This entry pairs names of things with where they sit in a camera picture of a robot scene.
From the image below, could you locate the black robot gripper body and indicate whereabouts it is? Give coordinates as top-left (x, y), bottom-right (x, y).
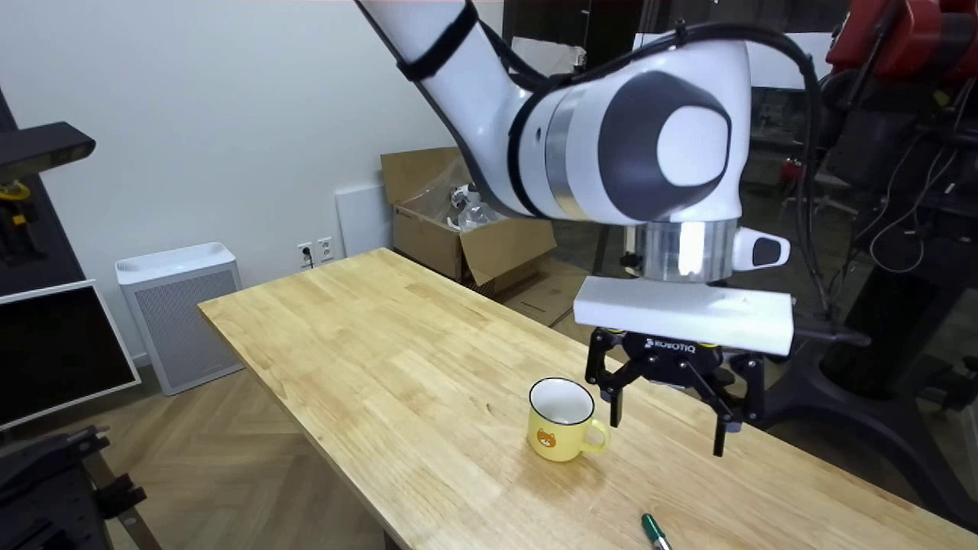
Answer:
top-left (608, 330), bottom-right (765, 403)

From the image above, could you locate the grey and green marker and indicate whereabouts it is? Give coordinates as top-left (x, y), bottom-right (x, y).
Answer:
top-left (639, 510), bottom-right (676, 550)

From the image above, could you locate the yellow enamel cup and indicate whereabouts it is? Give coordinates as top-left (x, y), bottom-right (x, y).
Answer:
top-left (522, 374), bottom-right (615, 466)

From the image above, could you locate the open cardboard box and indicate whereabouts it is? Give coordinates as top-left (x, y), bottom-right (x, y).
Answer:
top-left (380, 142), bottom-right (563, 289)

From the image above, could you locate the black office chair base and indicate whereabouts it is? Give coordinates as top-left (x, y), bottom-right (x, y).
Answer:
top-left (759, 0), bottom-right (978, 534)

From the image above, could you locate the red office chair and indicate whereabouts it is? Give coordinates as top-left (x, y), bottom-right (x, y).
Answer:
top-left (775, 154), bottom-right (818, 194)

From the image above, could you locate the clear plastic bag with metal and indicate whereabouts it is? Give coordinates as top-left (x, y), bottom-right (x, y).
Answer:
top-left (433, 180), bottom-right (514, 232)

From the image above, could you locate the white air purifier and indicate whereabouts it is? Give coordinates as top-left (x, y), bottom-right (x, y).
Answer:
top-left (109, 237), bottom-right (248, 397)

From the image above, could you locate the black white-framed monitor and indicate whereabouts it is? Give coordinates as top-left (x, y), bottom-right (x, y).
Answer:
top-left (0, 279), bottom-right (145, 434)

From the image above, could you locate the black shelf rack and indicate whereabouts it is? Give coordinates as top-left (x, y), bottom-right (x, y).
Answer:
top-left (0, 87), bottom-right (102, 300)

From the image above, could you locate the yellow black tool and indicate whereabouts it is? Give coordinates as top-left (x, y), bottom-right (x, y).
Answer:
top-left (0, 176), bottom-right (36, 232)

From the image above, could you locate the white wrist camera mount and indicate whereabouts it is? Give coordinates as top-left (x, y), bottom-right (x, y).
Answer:
top-left (568, 274), bottom-right (799, 359)

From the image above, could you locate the white wall panel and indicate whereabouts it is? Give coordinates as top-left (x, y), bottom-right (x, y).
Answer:
top-left (329, 176), bottom-right (397, 259)

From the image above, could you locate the white wall outlet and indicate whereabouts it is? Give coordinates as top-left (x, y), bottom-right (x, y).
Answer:
top-left (295, 232), bottom-right (340, 273)

